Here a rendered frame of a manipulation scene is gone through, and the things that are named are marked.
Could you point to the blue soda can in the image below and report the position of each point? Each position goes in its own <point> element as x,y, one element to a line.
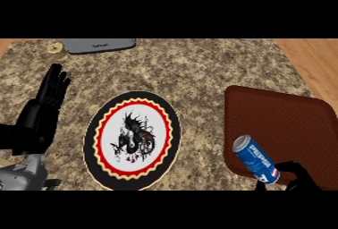
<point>256,159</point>

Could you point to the brown tray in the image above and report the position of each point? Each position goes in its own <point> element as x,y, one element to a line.
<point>281,125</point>

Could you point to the pale yellow candle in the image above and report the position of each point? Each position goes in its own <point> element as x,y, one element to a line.
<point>57,50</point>

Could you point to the grey flat appliance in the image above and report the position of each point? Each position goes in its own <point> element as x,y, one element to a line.
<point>98,44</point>

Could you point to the black red white plate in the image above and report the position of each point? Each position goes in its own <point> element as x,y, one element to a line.
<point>132,140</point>

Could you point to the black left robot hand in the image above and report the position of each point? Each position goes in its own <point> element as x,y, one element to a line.
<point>42,119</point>

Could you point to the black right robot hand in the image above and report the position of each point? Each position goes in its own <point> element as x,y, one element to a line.
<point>298,176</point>

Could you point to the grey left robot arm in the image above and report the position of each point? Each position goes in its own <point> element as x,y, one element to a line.
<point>23,176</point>

